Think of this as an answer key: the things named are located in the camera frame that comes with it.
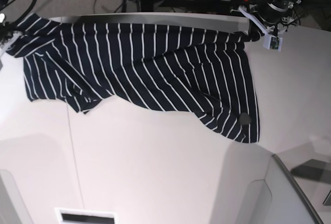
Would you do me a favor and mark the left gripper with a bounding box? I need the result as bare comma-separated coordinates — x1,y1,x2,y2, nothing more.
238,2,294,51

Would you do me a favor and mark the navy white striped t-shirt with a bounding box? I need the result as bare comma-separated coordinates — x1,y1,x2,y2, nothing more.
7,14,260,143

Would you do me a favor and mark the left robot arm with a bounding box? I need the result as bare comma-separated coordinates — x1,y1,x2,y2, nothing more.
238,0,303,51

